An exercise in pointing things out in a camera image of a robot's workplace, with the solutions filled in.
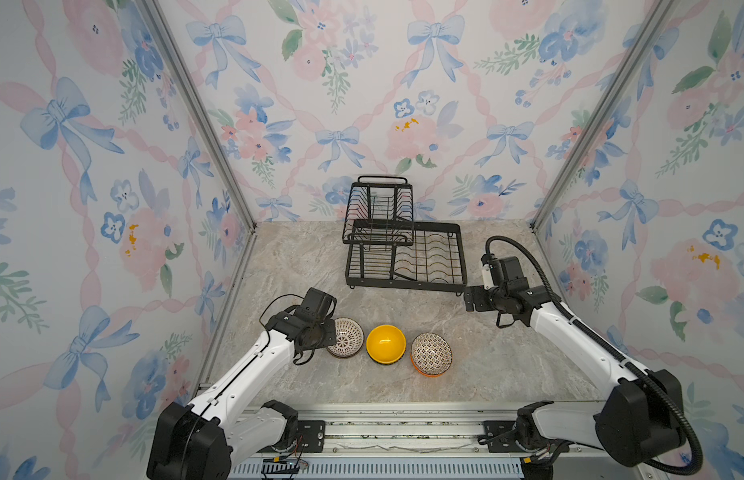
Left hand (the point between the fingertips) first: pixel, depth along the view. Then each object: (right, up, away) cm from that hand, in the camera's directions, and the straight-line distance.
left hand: (328, 332), depth 83 cm
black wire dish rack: (+16, +23, +5) cm, 29 cm away
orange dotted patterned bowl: (+29, -7, +3) cm, 30 cm away
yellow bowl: (+16, -4, +3) cm, 17 cm away
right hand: (+43, +11, +4) cm, 44 cm away
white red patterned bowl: (+5, -3, +5) cm, 8 cm away
